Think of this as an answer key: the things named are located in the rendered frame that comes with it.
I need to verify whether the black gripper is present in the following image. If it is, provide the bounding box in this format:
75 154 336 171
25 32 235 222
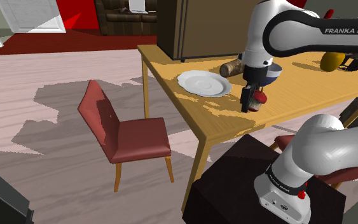
240 66 271 114

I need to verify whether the red bitten apple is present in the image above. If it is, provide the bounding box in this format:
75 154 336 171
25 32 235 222
247 90 268 113

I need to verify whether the blue and white bowl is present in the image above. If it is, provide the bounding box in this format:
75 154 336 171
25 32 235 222
266 62 284 86

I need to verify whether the brown oblong bread loaf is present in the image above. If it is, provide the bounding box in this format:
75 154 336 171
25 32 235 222
219 58 246 79

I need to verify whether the white plate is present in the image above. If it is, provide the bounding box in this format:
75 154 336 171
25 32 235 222
177 69 233 98

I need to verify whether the wooden table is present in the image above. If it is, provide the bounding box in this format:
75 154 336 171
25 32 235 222
137 44 358 214

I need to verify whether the large brown cabinet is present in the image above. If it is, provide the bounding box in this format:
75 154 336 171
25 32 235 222
156 0 263 62

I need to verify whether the yellow round object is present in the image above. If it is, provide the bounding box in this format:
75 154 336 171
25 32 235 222
320 52 347 73

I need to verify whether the dark robot stand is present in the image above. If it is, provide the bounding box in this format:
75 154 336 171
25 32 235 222
181 134 347 224

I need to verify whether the black angular object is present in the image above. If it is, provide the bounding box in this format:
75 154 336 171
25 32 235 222
341 55 358 73

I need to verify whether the brown sofa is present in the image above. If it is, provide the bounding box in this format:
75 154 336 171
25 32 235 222
93 0 159 36

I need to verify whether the white door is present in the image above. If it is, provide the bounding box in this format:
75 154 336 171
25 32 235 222
0 0 67 34

